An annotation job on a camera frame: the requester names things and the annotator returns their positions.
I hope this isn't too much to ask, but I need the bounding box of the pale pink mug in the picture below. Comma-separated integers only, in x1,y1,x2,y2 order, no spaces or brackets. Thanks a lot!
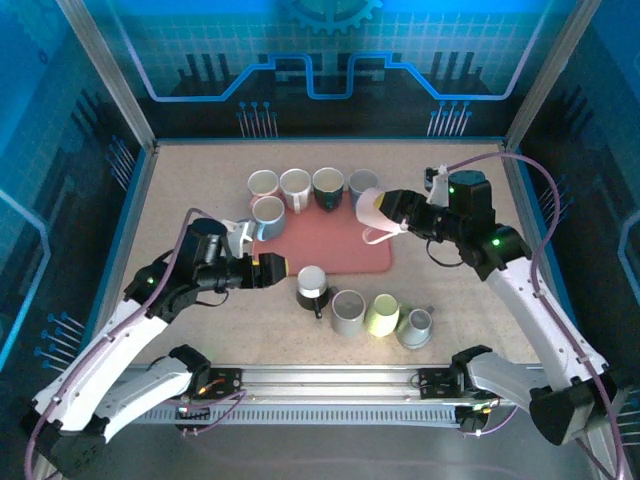
355,187,404,246

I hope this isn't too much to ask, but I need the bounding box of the black mug white inside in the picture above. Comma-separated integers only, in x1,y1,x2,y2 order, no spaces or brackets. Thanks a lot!
294,265,339,320

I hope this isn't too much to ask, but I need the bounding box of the dusty blue mug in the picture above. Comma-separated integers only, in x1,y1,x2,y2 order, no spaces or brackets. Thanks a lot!
348,168,381,201

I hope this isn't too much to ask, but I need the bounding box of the light blue mug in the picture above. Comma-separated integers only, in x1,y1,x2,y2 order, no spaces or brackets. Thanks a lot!
249,194,287,243

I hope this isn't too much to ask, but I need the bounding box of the dark green mug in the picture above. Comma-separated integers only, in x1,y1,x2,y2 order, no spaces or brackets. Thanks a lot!
312,166,346,214

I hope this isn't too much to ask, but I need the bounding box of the pink mug white inside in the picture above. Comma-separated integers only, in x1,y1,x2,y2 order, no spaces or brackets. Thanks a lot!
247,169,280,201

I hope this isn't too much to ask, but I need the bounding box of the blue-grey mug white inside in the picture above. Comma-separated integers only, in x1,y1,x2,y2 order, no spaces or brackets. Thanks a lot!
395,305,435,351

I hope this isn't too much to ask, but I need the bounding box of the grey mug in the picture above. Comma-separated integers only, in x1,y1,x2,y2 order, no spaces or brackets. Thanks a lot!
329,288,368,337

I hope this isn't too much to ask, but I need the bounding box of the yellow-green mug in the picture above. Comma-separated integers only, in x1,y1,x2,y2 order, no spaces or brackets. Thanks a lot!
364,293,402,339

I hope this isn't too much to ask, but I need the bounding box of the red rectangular mat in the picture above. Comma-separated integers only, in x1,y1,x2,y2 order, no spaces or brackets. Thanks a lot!
249,199,396,276

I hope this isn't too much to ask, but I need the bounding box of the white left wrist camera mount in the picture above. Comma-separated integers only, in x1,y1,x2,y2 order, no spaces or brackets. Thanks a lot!
222,217,259,256

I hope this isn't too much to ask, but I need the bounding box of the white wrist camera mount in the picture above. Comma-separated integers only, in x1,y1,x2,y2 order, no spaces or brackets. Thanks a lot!
222,217,259,256
423,163,452,206

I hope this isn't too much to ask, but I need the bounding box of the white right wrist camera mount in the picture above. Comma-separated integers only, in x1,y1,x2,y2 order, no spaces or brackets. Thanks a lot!
423,163,452,206

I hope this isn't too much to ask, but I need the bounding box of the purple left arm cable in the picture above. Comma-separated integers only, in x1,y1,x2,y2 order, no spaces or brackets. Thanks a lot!
22,207,236,479

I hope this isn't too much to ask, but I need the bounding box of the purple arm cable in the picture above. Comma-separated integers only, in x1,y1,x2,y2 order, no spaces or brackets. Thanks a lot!
22,207,236,479
442,152,632,480

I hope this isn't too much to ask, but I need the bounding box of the aluminium frame beam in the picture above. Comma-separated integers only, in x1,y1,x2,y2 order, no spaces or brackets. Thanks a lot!
152,135,507,147
499,142,569,351
92,142,161,346

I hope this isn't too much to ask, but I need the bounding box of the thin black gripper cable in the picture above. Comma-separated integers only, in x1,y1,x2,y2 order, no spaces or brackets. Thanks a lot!
192,287,231,309
424,238,464,269

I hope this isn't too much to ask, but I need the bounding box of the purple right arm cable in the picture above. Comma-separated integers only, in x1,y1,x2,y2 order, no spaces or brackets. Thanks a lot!
442,152,632,480

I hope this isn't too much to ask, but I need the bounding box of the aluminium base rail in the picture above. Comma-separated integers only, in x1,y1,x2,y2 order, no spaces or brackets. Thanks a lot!
127,363,546,404

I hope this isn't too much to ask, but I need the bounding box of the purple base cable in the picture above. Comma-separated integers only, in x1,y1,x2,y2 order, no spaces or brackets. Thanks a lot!
462,402,522,439
177,388,249,437

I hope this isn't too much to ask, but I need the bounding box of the grey slotted cable duct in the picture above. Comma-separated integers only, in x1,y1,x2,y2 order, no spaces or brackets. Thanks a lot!
142,402,464,429

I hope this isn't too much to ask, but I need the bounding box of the aluminium frame post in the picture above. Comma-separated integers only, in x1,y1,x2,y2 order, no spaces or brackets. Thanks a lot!
502,0,604,154
53,0,160,154

